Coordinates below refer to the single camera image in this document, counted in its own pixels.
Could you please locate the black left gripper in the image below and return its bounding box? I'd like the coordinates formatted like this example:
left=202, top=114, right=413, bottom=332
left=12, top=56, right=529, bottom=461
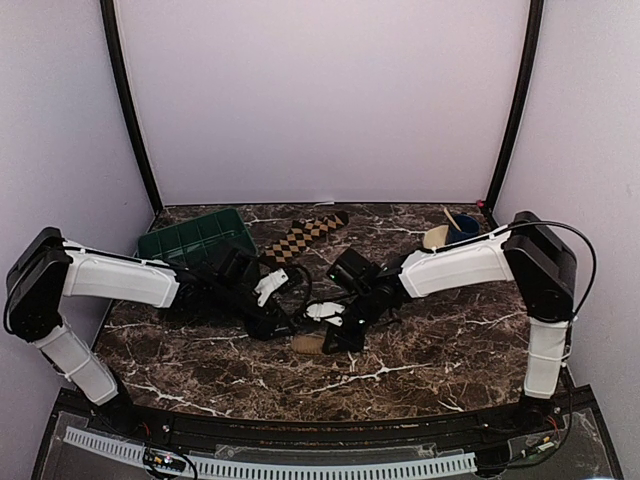
left=211, top=280, right=298, bottom=342

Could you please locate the green plastic divider tray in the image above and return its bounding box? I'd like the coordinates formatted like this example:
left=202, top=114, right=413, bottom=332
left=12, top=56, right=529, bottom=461
left=137, top=208, right=259, bottom=266

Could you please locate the tan ribbed sock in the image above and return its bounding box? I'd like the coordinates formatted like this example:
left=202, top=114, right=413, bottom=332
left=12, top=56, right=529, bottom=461
left=291, top=334, right=325, bottom=355

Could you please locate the brown argyle sock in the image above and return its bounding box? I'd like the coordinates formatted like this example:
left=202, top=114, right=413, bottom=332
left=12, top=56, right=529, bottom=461
left=260, top=211, right=349, bottom=268

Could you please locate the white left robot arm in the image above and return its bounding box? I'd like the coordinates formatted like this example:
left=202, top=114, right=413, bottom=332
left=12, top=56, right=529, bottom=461
left=2, top=227, right=294, bottom=436

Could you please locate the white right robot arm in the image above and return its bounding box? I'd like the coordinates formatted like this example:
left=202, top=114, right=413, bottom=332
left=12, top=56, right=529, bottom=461
left=322, top=211, right=588, bottom=434

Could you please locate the cream floral plate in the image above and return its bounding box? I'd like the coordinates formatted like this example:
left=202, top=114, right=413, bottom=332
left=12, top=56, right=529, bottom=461
left=422, top=224, right=450, bottom=250

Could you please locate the wooden spoon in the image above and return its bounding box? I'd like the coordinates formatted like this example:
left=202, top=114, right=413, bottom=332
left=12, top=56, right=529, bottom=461
left=443, top=207, right=462, bottom=232

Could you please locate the blue speckled mug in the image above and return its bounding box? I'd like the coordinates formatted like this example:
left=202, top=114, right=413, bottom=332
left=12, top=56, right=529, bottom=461
left=448, top=214, right=480, bottom=245

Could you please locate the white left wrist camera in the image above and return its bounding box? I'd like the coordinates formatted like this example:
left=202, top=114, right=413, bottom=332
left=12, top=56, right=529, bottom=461
left=254, top=268, right=289, bottom=307

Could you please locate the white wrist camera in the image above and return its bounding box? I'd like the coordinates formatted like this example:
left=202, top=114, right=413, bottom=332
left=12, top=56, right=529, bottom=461
left=304, top=302, right=346, bottom=327
left=254, top=268, right=289, bottom=307

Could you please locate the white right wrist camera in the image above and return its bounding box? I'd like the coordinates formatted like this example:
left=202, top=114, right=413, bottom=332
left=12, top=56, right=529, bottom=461
left=304, top=302, right=346, bottom=327

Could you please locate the black front rail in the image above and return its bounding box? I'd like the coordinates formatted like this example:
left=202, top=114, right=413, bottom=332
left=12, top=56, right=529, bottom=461
left=133, top=405, right=524, bottom=447

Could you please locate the white slotted cable duct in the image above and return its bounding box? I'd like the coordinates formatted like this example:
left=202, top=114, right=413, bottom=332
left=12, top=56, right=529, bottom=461
left=63, top=427, right=478, bottom=479

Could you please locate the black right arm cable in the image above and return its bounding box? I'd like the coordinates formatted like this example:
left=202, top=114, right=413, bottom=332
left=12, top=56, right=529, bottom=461
left=434, top=221, right=599, bottom=361

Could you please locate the left black frame post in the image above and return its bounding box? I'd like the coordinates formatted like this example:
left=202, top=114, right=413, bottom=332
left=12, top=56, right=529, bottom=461
left=99, top=0, right=164, bottom=215

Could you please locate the black frame post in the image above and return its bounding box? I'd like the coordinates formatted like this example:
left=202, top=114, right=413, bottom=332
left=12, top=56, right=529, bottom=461
left=99, top=0, right=164, bottom=215
left=481, top=0, right=545, bottom=222

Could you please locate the right black frame post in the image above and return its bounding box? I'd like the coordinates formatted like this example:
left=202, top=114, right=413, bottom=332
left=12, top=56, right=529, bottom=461
left=481, top=0, right=545, bottom=222

